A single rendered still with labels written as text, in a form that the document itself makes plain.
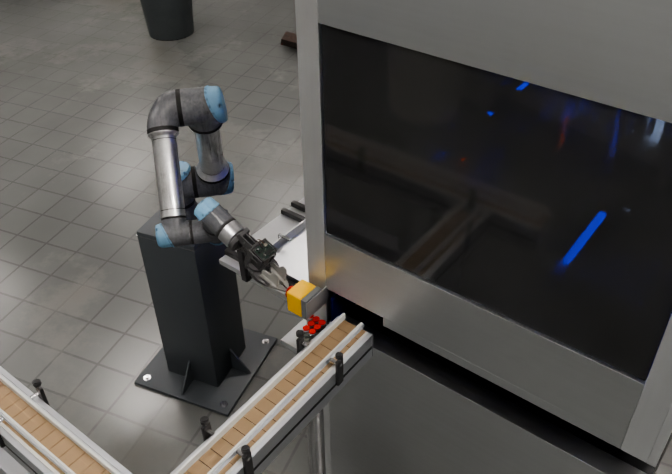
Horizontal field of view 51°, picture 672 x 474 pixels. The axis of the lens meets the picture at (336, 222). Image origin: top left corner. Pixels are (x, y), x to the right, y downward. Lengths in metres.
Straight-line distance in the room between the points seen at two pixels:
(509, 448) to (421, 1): 1.18
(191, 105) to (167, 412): 1.40
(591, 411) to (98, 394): 2.13
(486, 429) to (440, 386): 0.16
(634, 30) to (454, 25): 0.33
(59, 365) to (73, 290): 0.50
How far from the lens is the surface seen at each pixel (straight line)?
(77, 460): 1.88
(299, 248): 2.38
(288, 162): 4.47
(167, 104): 2.24
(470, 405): 1.98
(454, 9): 1.40
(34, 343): 3.57
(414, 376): 2.03
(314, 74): 1.67
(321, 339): 1.97
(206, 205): 2.10
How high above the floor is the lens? 2.39
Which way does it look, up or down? 37 degrees down
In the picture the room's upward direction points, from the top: 1 degrees counter-clockwise
